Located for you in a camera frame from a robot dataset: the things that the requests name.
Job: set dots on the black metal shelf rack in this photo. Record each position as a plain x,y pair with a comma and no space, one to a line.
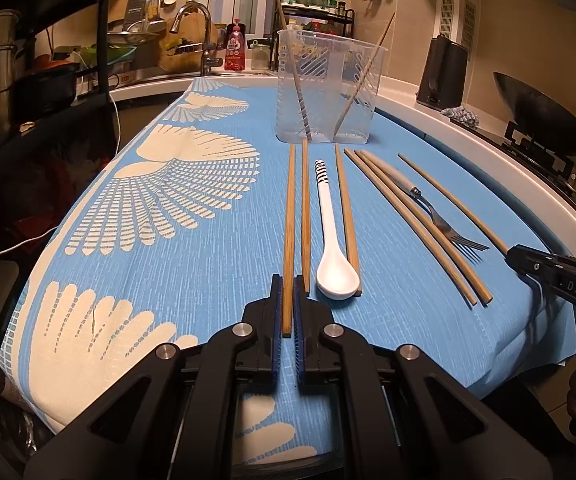
103,25

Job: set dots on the blue grey dish rag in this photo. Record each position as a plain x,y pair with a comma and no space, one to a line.
460,116

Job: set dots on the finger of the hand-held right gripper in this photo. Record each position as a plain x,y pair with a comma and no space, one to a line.
530,260

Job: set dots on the red dish soap bottle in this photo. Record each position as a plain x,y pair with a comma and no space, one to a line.
234,52

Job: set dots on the black electric kettle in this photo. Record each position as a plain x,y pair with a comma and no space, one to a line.
443,70

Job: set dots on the glass jar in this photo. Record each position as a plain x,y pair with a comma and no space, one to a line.
259,57

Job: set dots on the black wok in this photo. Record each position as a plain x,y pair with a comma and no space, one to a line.
543,105

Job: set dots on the black pot orange rim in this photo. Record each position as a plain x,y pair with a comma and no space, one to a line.
48,85

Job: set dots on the black spice rack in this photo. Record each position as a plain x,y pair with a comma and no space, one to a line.
352,20

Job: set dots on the wall vent grille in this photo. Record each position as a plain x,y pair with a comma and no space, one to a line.
447,15
468,22

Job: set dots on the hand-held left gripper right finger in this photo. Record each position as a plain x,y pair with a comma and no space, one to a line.
300,320

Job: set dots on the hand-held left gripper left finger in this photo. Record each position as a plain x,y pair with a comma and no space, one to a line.
276,320

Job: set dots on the wooden chopstick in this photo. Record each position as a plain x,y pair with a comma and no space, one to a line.
346,220
295,75
288,210
306,210
385,195
364,76
455,203
400,195

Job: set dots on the row of green-lidded spice jars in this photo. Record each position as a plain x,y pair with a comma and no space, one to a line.
313,0

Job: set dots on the green plastic basin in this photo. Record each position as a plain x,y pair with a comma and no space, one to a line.
113,54

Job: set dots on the blue patterned tablecloth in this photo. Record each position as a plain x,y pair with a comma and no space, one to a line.
208,260

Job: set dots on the chrome kitchen faucet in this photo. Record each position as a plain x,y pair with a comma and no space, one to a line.
209,40

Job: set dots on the wooden cutting board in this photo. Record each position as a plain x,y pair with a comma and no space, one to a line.
193,22

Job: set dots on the white ceramic spoon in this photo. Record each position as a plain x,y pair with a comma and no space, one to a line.
335,275

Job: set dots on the metal grater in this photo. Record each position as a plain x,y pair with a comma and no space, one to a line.
135,12

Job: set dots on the clear plastic utensil container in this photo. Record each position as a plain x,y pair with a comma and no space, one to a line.
328,110

